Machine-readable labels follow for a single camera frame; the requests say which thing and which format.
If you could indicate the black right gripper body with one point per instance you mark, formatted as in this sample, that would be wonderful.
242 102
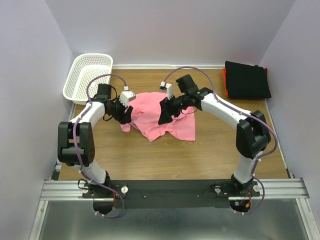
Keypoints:
180 101

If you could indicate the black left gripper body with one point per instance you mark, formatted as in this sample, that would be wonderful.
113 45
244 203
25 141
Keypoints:
117 109

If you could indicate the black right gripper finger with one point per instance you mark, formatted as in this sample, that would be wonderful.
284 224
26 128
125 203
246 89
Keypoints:
165 116
177 113

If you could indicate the pink t shirt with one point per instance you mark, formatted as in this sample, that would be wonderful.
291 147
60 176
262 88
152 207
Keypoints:
146 117

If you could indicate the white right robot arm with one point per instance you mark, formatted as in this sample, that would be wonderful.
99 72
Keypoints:
251 132

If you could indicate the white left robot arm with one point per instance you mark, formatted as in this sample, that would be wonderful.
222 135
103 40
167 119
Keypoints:
76 146

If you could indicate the white plastic basket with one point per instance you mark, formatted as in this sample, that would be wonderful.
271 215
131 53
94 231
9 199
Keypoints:
86 72

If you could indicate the orange folded t shirt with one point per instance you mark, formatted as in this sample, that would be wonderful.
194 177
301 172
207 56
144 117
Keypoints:
224 74

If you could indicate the black folded t shirt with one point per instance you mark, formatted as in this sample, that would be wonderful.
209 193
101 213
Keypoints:
247 82

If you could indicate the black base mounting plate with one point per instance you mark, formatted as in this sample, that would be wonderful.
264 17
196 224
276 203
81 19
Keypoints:
171 194

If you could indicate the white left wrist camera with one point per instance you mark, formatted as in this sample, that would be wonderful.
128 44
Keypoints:
126 97

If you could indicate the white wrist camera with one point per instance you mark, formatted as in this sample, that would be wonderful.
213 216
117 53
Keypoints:
169 91
126 97

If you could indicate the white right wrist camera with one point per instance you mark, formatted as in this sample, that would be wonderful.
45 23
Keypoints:
169 91

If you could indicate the aluminium frame rail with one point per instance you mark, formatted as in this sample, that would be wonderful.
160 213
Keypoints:
291 188

